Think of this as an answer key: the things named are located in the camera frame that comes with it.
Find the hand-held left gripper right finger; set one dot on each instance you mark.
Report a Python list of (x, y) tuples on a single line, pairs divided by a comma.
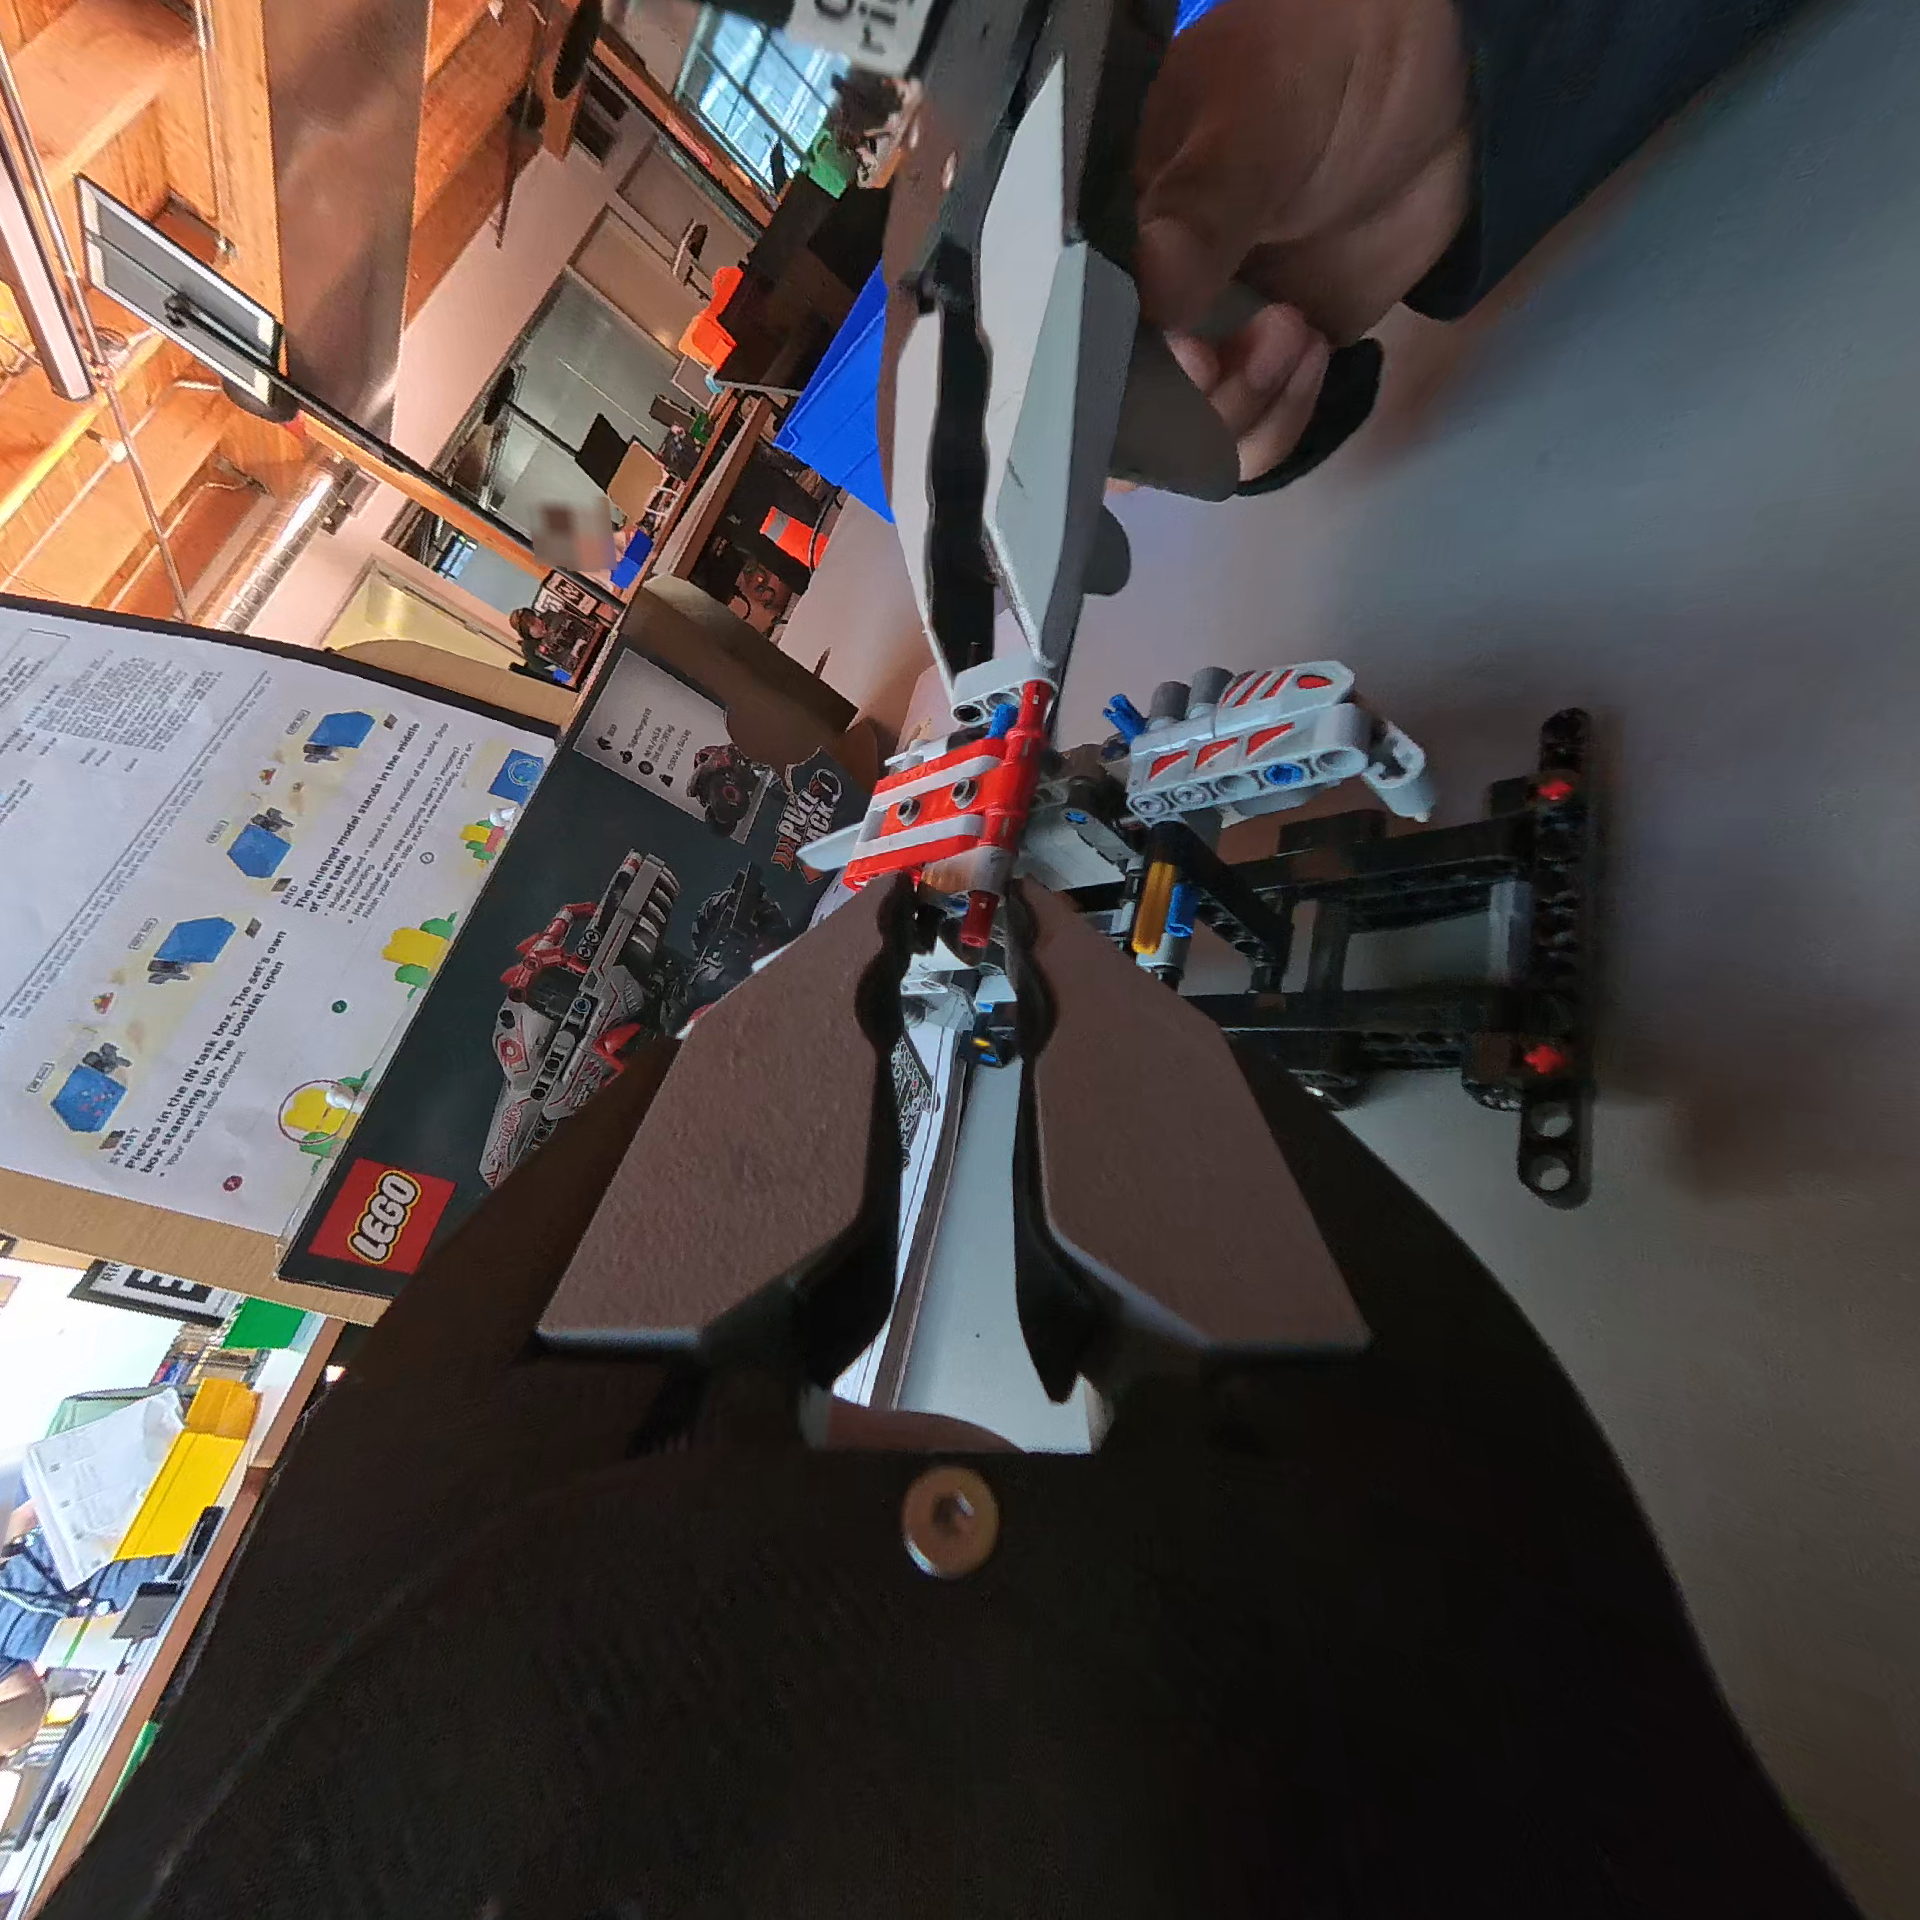
[(1184, 1172)]

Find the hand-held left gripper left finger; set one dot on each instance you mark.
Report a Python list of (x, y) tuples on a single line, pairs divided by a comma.
[(734, 1172)]

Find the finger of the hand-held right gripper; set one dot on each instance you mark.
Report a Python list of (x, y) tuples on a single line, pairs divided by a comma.
[(1065, 406), (913, 434)]

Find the light grey lego beam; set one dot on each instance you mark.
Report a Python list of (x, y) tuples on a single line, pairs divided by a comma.
[(984, 690)]

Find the partly built lego truck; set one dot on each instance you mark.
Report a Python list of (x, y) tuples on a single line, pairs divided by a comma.
[(944, 804)]

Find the person's right forearm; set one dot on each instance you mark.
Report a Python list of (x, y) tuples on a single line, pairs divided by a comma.
[(1590, 120)]

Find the lego instruction booklet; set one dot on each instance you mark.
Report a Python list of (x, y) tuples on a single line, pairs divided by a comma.
[(918, 1095)]

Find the dark lego set box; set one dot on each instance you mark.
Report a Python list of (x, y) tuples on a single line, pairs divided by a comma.
[(629, 901)]

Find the person's right hand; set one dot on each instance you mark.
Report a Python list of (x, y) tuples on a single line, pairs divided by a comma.
[(1320, 166)]

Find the blue plastic bin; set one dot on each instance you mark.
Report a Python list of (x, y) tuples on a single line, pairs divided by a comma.
[(839, 406)]

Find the wooden work table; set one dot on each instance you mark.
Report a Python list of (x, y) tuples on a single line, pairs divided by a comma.
[(698, 495)]

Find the orange plastic bin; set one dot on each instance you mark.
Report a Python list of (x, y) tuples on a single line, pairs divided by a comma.
[(714, 324)]

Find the paned window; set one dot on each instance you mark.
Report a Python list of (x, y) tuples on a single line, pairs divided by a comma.
[(751, 82)]

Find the green plastic bin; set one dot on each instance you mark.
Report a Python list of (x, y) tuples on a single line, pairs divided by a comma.
[(270, 1328)]

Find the printed instruction sheet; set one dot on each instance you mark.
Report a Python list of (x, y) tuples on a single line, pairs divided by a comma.
[(212, 901)]

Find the black white marker sign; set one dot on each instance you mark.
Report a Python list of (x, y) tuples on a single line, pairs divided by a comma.
[(150, 1290)]

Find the yellow plastic bin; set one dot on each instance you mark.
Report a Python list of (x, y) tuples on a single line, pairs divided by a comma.
[(194, 1470)]

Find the hanging rectangular light fixture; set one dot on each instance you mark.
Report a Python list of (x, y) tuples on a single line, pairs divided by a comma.
[(182, 277)]

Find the blue cloth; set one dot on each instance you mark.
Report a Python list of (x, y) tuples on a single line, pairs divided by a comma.
[(60, 1598)]

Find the silver ventilation duct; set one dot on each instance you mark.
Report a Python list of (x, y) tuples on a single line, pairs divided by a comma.
[(284, 541)]

